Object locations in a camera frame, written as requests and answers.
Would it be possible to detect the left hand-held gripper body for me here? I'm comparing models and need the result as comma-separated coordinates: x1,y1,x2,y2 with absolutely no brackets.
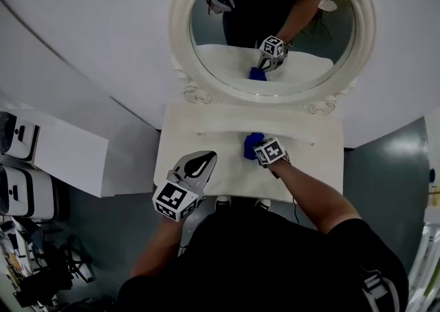
152,170,206,223

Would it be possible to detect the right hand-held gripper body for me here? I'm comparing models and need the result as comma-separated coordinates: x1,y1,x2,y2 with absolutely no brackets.
253,137,292,179

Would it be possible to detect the blue cloth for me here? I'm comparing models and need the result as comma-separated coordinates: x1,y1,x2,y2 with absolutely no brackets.
243,133,266,161

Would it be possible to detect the person's left forearm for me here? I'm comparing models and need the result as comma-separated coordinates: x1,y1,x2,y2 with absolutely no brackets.
129,214,188,279

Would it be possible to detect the person's right forearm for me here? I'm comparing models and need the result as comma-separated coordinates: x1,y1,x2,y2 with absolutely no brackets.
271,160,362,235

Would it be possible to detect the white vanity table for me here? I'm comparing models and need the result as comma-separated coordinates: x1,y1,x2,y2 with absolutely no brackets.
153,102,344,203

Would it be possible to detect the person's left shoe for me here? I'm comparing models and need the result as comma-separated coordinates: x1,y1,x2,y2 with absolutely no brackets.
214,195,233,214

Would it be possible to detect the white low cabinet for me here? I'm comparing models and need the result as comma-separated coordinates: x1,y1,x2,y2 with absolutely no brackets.
0,99,110,199

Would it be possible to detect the person's black shirt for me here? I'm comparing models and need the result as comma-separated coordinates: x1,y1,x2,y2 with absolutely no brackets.
118,207,410,312

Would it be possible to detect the black office chair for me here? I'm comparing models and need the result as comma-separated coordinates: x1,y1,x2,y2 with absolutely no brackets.
44,234,97,284

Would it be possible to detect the ornate white oval mirror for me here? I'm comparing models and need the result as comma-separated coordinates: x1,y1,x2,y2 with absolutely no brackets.
168,0,377,115

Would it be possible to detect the white robot with black top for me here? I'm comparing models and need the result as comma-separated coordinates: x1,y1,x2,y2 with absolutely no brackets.
0,113,41,162
0,165,58,221

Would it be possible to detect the grey striped strap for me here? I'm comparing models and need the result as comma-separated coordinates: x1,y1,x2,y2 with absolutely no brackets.
360,269,399,312

